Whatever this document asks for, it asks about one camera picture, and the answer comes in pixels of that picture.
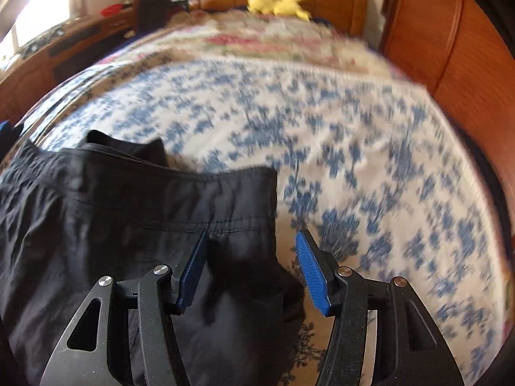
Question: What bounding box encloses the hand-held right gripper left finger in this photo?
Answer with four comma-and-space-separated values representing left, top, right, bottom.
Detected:
39, 228, 211, 386

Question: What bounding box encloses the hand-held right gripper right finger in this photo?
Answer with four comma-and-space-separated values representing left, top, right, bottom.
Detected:
295, 228, 468, 386

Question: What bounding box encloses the black jacket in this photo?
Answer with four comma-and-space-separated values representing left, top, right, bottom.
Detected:
0, 129, 304, 386

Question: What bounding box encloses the blue floral bed sheet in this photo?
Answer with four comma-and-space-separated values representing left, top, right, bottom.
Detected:
24, 54, 510, 382

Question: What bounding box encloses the navy blue cloth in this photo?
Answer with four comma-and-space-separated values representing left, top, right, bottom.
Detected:
0, 120, 24, 157

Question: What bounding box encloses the pink floral quilt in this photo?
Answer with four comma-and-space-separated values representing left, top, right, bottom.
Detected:
94, 8, 397, 79

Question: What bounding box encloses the wooden desk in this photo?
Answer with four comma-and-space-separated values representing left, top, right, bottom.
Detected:
0, 6, 139, 125

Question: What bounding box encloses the wooden slatted wardrobe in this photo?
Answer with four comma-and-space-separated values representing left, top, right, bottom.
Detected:
378, 0, 515, 137

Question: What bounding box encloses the dark wooden chair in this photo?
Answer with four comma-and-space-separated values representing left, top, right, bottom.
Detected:
134, 0, 175, 35

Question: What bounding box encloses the yellow plush toy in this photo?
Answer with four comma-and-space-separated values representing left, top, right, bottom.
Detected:
247, 0, 312, 21

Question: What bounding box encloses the wooden bed headboard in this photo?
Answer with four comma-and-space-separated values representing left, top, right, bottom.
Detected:
190, 0, 370, 38

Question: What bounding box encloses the window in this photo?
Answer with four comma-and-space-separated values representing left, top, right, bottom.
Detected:
0, 0, 95, 59

